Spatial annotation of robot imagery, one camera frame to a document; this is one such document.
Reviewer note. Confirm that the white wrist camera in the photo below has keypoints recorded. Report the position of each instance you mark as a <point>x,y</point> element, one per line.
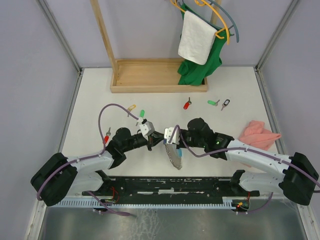
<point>171,135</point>
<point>146,128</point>

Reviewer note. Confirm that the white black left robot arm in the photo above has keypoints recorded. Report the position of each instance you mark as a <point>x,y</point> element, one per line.
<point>63,176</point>

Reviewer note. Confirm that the grey clothes hanger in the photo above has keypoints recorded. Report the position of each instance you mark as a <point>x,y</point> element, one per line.
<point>215,6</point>

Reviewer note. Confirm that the key with red tag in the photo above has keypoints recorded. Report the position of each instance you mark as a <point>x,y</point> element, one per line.
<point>107,136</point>
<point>187,104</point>

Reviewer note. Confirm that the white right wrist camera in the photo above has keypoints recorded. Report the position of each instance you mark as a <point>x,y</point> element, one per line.
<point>171,135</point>

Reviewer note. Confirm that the white towel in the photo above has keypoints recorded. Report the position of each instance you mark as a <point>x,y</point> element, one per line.
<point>196,40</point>

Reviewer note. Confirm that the metal keyring holder with keys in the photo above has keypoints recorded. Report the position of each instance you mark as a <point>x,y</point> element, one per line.
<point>174,154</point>

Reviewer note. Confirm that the key with yellow tag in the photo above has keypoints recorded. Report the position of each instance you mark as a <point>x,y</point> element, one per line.
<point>130,108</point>

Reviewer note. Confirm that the green shirt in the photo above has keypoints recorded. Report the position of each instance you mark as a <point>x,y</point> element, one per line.
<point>193,74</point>

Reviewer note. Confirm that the key with light green tag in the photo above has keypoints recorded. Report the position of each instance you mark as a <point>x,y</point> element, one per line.
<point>140,118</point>

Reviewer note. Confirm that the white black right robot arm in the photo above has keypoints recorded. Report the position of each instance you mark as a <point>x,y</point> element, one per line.
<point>292,175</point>

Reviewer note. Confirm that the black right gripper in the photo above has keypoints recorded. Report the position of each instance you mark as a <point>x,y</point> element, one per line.
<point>180,145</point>

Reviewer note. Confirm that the pink cloth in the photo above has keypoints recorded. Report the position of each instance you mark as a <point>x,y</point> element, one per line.
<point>256,135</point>

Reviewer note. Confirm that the key with black tag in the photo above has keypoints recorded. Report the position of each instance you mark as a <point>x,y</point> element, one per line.
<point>225,104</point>

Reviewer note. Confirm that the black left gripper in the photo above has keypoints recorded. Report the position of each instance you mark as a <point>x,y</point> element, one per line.
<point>154,139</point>

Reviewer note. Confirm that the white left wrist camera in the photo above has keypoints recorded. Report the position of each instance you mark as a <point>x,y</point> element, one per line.
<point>146,128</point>

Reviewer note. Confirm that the yellow clothes hanger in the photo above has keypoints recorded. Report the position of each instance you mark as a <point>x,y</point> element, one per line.
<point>216,20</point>

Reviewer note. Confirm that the wooden clothes rack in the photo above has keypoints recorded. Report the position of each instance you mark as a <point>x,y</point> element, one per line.
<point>145,75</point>

